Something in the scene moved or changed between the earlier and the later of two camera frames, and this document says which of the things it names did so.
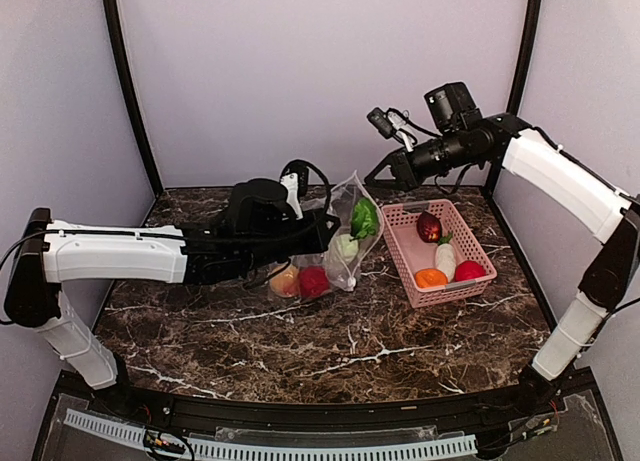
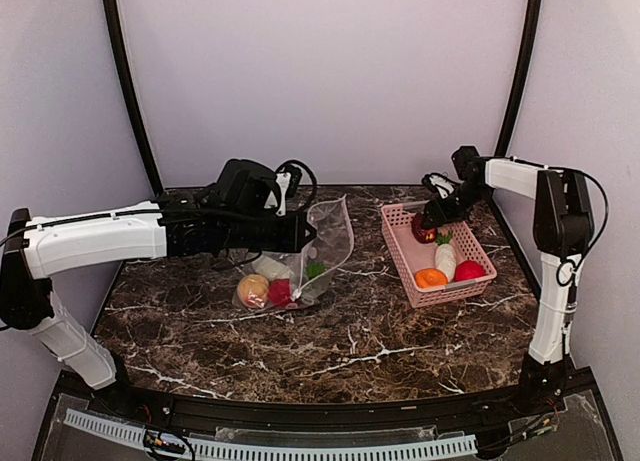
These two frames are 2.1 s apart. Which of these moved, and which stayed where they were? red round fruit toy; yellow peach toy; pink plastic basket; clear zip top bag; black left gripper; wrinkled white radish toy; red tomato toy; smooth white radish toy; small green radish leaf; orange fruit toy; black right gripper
Moved: yellow peach toy; smooth white radish toy; red round fruit toy; black left gripper; clear zip top bag; black right gripper
Stayed: small green radish leaf; orange fruit toy; wrinkled white radish toy; pink plastic basket; red tomato toy
